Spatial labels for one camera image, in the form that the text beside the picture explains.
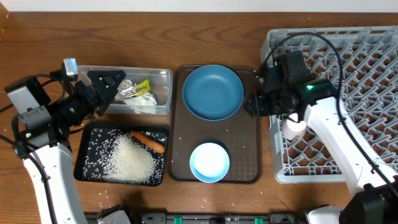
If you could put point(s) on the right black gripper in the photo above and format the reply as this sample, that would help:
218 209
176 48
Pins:
258 107

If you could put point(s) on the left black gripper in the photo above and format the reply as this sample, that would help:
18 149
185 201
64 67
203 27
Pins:
102 100

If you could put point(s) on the aluminium foil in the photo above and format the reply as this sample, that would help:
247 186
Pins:
125 90

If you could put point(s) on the pink cup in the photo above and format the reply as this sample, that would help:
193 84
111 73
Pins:
293 128

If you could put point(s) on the green snack wrapper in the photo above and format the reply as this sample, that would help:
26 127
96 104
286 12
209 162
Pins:
141 88

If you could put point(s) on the white napkin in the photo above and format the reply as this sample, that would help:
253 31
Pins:
144 104

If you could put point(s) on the dark blue plate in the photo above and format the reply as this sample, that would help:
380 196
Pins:
213 92

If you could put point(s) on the white rice pile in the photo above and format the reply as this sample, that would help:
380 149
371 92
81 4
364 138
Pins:
130 158

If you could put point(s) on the orange carrot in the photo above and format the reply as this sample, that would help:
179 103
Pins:
157 147

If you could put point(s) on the light blue bowl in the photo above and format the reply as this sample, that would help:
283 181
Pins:
209 162

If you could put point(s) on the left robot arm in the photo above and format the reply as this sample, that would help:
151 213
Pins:
41 135

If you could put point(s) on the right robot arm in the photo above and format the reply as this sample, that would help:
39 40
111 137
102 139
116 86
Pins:
289 90

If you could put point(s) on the black waste tray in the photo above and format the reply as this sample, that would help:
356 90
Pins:
81 149

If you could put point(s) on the grey dishwasher rack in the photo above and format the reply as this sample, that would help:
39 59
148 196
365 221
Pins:
363 60

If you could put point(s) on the clear plastic bin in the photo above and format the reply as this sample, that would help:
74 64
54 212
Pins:
161 82

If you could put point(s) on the brown serving tray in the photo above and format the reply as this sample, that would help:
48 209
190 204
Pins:
240 135

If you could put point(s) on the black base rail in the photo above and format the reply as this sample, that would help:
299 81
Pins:
161 216

